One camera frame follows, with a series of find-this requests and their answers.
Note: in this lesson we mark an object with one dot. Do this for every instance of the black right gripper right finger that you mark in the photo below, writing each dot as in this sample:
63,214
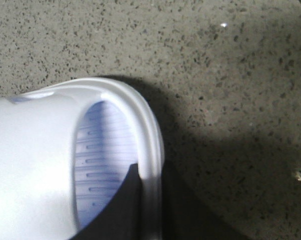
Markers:
185,216

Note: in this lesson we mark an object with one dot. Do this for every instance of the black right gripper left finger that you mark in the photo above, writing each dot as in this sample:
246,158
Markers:
120,219

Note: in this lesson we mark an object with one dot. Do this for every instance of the light blue slipper inserted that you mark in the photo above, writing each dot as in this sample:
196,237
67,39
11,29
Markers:
66,149

